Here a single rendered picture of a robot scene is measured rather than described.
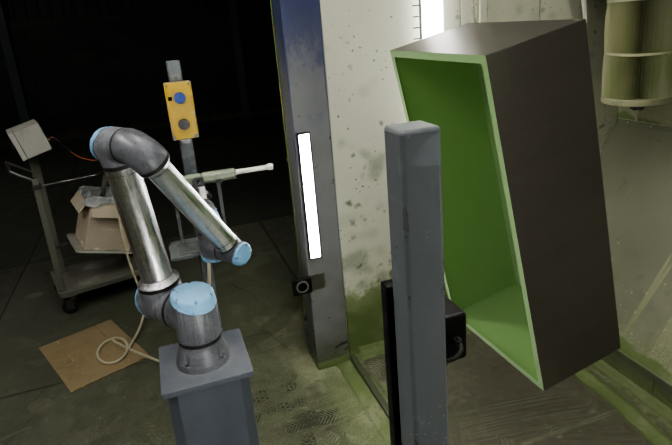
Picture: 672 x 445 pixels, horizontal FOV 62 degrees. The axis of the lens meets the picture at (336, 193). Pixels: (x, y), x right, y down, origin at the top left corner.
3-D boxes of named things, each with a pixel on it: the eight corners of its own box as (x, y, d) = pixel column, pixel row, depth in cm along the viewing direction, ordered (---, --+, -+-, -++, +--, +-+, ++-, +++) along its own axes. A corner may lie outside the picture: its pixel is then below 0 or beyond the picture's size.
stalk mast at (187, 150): (228, 365, 306) (178, 59, 257) (229, 371, 300) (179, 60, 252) (217, 367, 304) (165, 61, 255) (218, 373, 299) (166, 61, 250)
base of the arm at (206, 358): (178, 380, 188) (173, 355, 185) (175, 351, 206) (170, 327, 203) (234, 366, 194) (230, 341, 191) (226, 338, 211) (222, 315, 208)
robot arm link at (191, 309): (196, 351, 186) (187, 304, 181) (165, 337, 197) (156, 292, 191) (230, 330, 198) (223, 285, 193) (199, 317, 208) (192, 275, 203)
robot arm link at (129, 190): (167, 336, 198) (101, 136, 169) (139, 323, 208) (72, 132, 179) (200, 313, 208) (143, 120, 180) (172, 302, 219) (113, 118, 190)
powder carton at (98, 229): (63, 231, 409) (70, 179, 404) (124, 233, 433) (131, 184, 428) (75, 253, 365) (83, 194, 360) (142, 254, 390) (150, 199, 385)
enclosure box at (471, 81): (516, 282, 258) (468, 22, 215) (621, 348, 204) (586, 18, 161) (452, 314, 249) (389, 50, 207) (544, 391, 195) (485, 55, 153)
